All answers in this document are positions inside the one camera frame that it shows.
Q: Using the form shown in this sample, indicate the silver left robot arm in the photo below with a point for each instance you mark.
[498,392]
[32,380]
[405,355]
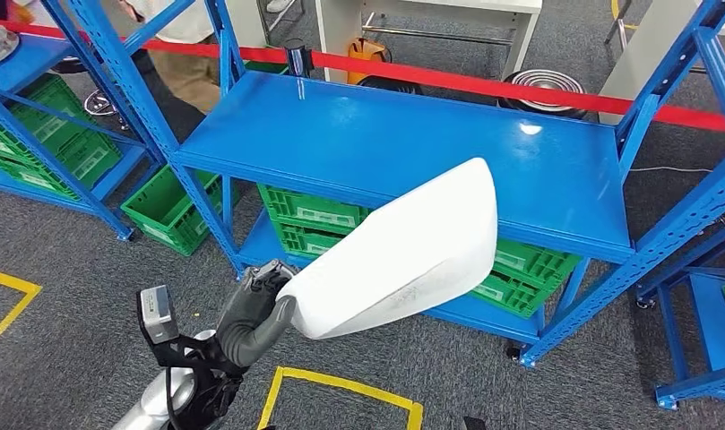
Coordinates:
[154,403]

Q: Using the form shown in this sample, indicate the chrome chair base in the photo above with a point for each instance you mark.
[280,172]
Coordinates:
[98,107]

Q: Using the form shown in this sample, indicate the black striped round stool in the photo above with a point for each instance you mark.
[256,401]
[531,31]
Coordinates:
[392,88]
[543,89]

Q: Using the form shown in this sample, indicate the orange bag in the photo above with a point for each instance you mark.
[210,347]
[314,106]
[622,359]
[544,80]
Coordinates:
[365,56]

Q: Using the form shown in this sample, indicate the chrome barrier post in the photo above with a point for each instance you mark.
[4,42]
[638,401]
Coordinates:
[298,59]

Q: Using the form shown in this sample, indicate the blue metal shelf rack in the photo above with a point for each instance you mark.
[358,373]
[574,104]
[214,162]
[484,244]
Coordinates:
[397,130]
[18,62]
[712,326]

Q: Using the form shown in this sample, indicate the empty green plastic crate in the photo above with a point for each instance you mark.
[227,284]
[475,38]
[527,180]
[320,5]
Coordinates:
[160,213]

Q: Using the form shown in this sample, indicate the white curved plastic part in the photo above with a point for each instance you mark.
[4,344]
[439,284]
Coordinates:
[409,249]

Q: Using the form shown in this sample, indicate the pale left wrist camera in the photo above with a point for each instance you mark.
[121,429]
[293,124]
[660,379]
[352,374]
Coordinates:
[157,314]

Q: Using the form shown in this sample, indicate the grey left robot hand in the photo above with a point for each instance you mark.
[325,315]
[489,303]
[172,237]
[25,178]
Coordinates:
[249,326]

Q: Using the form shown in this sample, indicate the red barrier belt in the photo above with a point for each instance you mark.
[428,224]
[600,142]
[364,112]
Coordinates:
[457,80]

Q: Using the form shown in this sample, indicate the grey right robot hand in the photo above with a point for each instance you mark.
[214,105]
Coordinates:
[475,424]

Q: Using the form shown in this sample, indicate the yellow floor tape square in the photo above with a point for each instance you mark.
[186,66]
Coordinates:
[338,380]
[18,285]

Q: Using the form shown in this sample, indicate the person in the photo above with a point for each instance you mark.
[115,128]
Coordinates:
[184,71]

